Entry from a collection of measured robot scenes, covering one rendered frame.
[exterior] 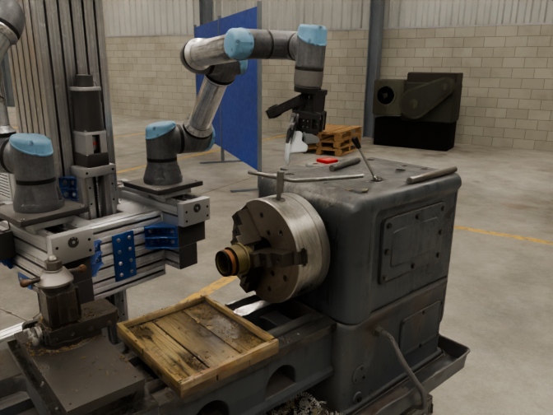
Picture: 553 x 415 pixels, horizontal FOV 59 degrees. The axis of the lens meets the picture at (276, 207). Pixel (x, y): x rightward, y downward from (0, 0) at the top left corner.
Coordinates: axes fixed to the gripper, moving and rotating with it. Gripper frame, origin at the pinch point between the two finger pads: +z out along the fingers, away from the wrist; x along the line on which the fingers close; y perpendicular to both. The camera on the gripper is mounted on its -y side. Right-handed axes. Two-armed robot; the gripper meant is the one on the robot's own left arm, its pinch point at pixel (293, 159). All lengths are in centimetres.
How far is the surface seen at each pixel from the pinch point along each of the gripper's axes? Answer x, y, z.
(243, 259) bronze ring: -14.8, -7.5, 26.5
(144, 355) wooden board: -39, -24, 47
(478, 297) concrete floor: 220, 81, 140
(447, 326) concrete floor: 169, 61, 139
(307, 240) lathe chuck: -6.9, 8.1, 20.2
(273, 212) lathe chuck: -5.6, -2.8, 14.7
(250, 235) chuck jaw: -5.4, -9.4, 23.1
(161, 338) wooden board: -29, -24, 48
